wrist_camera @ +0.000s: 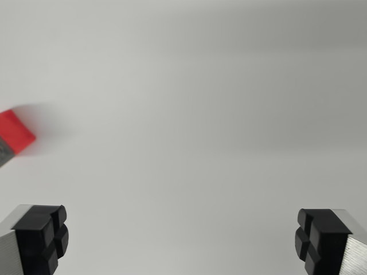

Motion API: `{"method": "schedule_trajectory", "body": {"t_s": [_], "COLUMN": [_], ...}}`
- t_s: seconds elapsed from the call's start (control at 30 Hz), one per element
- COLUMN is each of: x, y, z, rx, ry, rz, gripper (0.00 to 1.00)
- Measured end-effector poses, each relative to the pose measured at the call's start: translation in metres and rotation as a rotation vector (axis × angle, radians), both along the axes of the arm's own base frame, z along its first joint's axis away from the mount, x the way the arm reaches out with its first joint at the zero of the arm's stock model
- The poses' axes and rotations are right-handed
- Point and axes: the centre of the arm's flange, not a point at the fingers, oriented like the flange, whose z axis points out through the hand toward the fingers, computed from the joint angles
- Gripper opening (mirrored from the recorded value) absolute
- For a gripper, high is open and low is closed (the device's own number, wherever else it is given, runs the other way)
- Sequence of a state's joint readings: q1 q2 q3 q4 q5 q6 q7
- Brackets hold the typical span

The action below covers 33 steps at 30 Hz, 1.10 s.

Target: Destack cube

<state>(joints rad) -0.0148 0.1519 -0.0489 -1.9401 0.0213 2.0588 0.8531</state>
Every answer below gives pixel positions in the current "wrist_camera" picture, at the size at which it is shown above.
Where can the gripper left finger with black rubber pad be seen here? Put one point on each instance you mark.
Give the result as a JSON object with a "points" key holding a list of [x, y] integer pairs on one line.
{"points": [[31, 240]]}

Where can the gripper right finger with black rubber pad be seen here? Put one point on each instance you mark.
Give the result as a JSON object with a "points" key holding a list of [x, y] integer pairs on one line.
{"points": [[327, 243]]}

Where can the grey embossed toy cube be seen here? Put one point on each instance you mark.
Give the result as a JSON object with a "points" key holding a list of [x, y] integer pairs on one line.
{"points": [[5, 153]]}

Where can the red embossed toy cube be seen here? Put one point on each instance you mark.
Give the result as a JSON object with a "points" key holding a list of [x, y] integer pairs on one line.
{"points": [[15, 129]]}

